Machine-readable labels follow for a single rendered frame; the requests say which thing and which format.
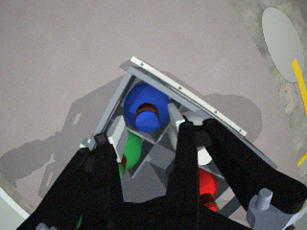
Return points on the red bottle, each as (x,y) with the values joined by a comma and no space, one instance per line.
(208,189)

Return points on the white bottle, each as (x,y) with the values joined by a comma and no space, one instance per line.
(204,157)

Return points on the blue plastic bottle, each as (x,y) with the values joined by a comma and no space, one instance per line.
(142,106)

